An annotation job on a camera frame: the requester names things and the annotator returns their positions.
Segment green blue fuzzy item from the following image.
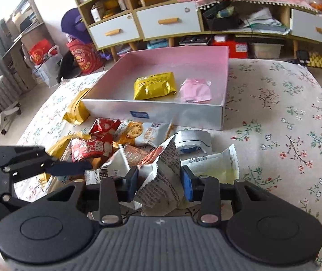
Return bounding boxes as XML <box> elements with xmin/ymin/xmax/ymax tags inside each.
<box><xmin>217</xmin><ymin>5</ymin><xmax>236</xmax><ymax>18</ymax></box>

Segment yellow gold snack packet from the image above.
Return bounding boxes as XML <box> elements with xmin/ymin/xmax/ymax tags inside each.
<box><xmin>63</xmin><ymin>88</ymin><xmax>91</xmax><ymax>125</ymax></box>

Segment blue lid storage box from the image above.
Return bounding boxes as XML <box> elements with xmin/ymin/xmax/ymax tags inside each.
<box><xmin>146</xmin><ymin>40</ymin><xmax>169</xmax><ymax>50</ymax></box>

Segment yellow round tin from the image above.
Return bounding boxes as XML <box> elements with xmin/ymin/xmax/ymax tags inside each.
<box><xmin>103</xmin><ymin>0</ymin><xmax>121</xmax><ymax>17</ymax></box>

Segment black keyboard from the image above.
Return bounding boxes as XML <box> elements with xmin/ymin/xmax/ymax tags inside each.
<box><xmin>179</xmin><ymin>36</ymin><xmax>212</xmax><ymax>46</ymax></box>

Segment pink cardboard box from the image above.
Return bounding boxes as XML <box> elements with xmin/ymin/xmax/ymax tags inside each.
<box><xmin>81</xmin><ymin>45</ymin><xmax>231</xmax><ymax>131</ymax></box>

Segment yellow egg tray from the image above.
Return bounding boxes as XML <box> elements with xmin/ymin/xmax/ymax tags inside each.
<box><xmin>307</xmin><ymin>53</ymin><xmax>322</xmax><ymax>71</ymax></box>

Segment white pale green snack packet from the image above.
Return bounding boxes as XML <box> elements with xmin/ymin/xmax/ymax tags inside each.
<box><xmin>180</xmin><ymin>144</ymin><xmax>240</xmax><ymax>186</ymax></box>

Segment clear orange snack packet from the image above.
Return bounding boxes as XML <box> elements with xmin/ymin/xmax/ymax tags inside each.
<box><xmin>121</xmin><ymin>144</ymin><xmax>161</xmax><ymax>173</ymax></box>

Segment white red printed snack packet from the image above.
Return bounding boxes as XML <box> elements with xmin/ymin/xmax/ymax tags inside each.
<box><xmin>133</xmin><ymin>134</ymin><xmax>190</xmax><ymax>212</ymax></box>

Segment pink snack packet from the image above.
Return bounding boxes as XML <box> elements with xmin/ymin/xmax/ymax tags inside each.
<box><xmin>178</xmin><ymin>77</ymin><xmax>212</xmax><ymax>104</ymax></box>

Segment white lotus root chips packet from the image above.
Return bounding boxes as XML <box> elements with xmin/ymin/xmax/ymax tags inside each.
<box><xmin>113</xmin><ymin>120</ymin><xmax>176</xmax><ymax>148</ymax></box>

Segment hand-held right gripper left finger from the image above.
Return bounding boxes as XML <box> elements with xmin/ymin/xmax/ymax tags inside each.
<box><xmin>46</xmin><ymin>165</ymin><xmax>139</xmax><ymax>227</ymax></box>

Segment clear beige storage box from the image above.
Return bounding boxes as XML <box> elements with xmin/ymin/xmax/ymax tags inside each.
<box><xmin>248</xmin><ymin>43</ymin><xmax>282</xmax><ymax>59</ymax></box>

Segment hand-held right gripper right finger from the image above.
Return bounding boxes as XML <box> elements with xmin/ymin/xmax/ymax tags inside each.
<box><xmin>180</xmin><ymin>165</ymin><xmax>268</xmax><ymax>228</ymax></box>

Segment red gift box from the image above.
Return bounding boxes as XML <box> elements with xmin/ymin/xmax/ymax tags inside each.
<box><xmin>29</xmin><ymin>39</ymin><xmax>59</xmax><ymax>64</ymax></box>

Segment white shopping bag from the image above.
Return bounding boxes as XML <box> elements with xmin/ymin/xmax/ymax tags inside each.
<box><xmin>24</xmin><ymin>44</ymin><xmax>63</xmax><ymax>89</ymax></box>

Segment pile of papers and envelopes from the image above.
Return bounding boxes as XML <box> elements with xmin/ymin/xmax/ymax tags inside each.
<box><xmin>241</xmin><ymin>7</ymin><xmax>291</xmax><ymax>36</ymax></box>

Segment small white carton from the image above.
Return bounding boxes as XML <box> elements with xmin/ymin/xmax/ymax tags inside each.
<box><xmin>90</xmin><ymin>6</ymin><xmax>102</xmax><ymax>23</ymax></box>

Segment white dark lettered snack packet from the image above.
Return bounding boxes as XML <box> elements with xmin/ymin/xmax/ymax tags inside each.
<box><xmin>84</xmin><ymin>150</ymin><xmax>132</xmax><ymax>188</ymax></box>

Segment silver white snack packet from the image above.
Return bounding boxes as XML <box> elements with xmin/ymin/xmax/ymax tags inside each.
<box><xmin>175</xmin><ymin>130</ymin><xmax>213</xmax><ymax>154</ymax></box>

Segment black tray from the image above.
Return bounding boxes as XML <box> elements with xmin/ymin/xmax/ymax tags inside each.
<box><xmin>202</xmin><ymin>1</ymin><xmax>244</xmax><ymax>31</ymax></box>

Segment gold snack bar packet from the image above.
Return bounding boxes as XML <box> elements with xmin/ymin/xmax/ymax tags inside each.
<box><xmin>38</xmin><ymin>132</ymin><xmax>91</xmax><ymax>188</ymax></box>

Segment red printed bag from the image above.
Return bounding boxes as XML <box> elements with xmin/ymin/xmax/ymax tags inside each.
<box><xmin>66</xmin><ymin>38</ymin><xmax>105</xmax><ymax>75</ymax></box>

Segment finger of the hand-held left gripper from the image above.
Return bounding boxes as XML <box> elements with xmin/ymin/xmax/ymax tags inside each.
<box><xmin>4</xmin><ymin>147</ymin><xmax>93</xmax><ymax>177</ymax></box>
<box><xmin>1</xmin><ymin>194</ymin><xmax>34</xmax><ymax>210</ymax></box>

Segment white drawer wooden handle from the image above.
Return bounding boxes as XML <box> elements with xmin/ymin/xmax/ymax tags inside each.
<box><xmin>88</xmin><ymin>14</ymin><xmax>141</xmax><ymax>49</ymax></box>
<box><xmin>136</xmin><ymin>2</ymin><xmax>202</xmax><ymax>41</ymax></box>
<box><xmin>290</xmin><ymin>8</ymin><xmax>322</xmax><ymax>49</ymax></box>

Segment purple plush toy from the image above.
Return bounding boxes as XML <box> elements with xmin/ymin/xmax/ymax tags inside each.
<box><xmin>61</xmin><ymin>8</ymin><xmax>92</xmax><ymax>43</ymax></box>

